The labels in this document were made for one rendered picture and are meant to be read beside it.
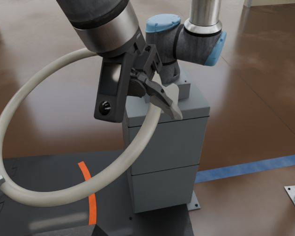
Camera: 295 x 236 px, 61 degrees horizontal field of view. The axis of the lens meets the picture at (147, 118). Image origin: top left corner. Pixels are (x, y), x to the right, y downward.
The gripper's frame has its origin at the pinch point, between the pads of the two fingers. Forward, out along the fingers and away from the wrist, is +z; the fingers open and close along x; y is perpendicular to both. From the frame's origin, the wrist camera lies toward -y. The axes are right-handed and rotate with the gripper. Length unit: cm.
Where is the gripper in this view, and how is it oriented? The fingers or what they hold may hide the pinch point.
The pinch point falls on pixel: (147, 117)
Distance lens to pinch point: 53.2
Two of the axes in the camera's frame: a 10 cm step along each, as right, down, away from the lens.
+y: 3.4, -8.2, 4.5
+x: -8.9, -1.3, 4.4
